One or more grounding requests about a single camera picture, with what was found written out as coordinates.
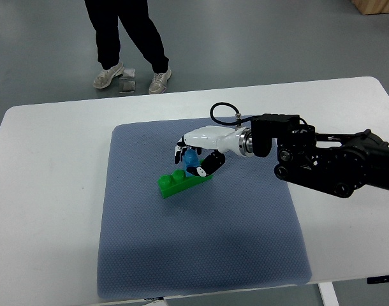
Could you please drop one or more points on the small blue block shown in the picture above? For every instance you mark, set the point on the small blue block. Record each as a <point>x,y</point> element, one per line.
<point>190,159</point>

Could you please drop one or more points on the long green block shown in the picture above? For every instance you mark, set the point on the long green block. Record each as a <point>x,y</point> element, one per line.
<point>176,182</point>

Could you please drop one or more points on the left beige sneaker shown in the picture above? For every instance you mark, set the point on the left beige sneaker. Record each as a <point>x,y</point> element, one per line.
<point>104,79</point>

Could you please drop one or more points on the white table leg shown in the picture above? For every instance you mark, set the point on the white table leg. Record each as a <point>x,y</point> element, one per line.
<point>328,295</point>

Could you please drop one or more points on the beige sneaker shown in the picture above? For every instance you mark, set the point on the beige sneaker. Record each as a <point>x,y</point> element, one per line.
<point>159,82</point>
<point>104,79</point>

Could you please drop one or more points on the wooden box corner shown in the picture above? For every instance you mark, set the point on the wooden box corner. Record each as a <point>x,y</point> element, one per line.
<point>371,7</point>

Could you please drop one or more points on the blue-grey foam mat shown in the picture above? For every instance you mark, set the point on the blue-grey foam mat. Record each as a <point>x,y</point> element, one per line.
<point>238,230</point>

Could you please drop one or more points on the right beige sneaker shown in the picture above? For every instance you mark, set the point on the right beige sneaker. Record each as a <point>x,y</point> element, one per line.
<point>159,82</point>

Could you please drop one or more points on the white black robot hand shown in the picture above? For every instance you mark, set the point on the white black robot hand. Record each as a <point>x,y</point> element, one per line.
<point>218,139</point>

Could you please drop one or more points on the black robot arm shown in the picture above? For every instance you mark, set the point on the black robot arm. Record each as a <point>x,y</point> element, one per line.
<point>336,164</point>

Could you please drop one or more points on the black table control panel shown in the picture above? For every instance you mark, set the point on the black table control panel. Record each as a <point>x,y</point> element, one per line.
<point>378,280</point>

